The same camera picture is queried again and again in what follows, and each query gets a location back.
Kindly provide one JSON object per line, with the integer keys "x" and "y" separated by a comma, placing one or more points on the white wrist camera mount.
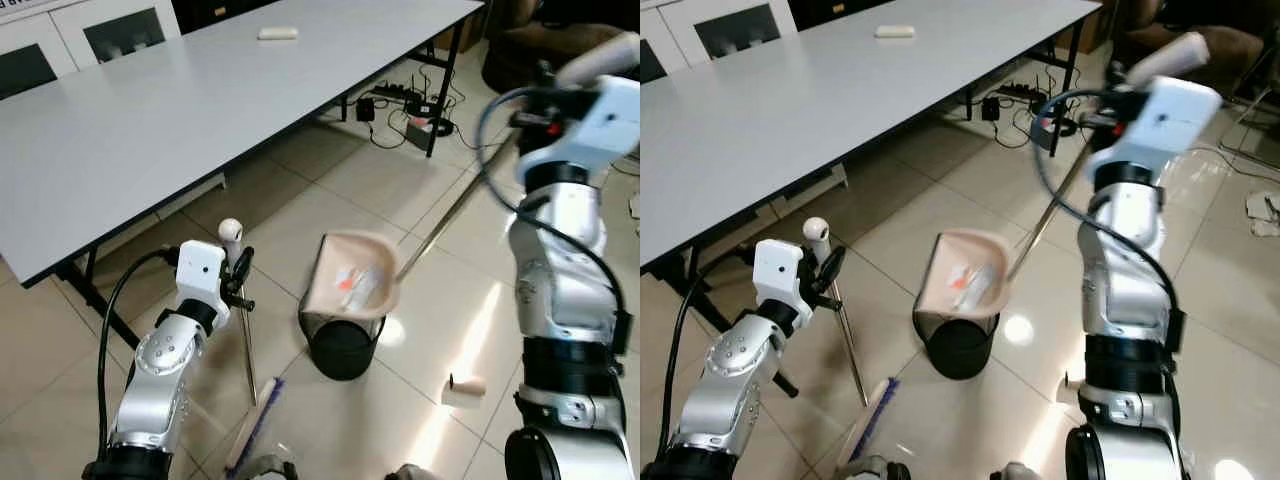
{"x": 203, "y": 275}
{"x": 780, "y": 275}
{"x": 605, "y": 125}
{"x": 1165, "y": 125}

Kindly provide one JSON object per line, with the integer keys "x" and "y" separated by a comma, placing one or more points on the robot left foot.
{"x": 262, "y": 468}
{"x": 880, "y": 468}

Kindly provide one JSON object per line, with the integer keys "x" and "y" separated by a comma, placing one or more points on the crumpled white paper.
{"x": 1262, "y": 213}
{"x": 634, "y": 205}

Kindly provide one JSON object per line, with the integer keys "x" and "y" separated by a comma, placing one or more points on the small white block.
{"x": 278, "y": 33}
{"x": 895, "y": 32}

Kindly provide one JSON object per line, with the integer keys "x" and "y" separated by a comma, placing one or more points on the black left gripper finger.
{"x": 244, "y": 268}
{"x": 834, "y": 268}

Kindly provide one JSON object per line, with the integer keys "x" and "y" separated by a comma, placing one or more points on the orange white paper scrap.
{"x": 965, "y": 282}
{"x": 352, "y": 283}

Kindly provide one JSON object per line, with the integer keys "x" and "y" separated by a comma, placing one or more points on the metal chair legs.
{"x": 1255, "y": 110}

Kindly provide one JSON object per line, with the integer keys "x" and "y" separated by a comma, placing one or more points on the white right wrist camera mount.
{"x": 1165, "y": 125}
{"x": 605, "y": 125}

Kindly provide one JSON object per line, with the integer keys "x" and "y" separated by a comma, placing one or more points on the beige paper roll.
{"x": 466, "y": 390}

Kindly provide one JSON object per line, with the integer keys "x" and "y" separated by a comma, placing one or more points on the brown sofa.
{"x": 1160, "y": 40}
{"x": 530, "y": 45}

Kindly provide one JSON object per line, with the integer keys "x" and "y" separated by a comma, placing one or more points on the white cabinet with dark panes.
{"x": 720, "y": 25}
{"x": 90, "y": 30}

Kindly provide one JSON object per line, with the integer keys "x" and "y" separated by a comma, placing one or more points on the broom with metal stick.
{"x": 249, "y": 360}
{"x": 855, "y": 360}

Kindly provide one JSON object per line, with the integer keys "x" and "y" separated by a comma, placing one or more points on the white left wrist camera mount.
{"x": 780, "y": 275}
{"x": 203, "y": 275}

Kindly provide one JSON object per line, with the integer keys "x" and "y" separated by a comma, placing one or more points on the black round waste bin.
{"x": 955, "y": 348}
{"x": 342, "y": 350}

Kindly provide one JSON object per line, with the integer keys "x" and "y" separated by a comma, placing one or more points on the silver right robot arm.
{"x": 565, "y": 270}
{"x": 1130, "y": 270}

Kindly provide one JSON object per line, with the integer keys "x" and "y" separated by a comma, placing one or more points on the large white table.
{"x": 850, "y": 100}
{"x": 200, "y": 110}

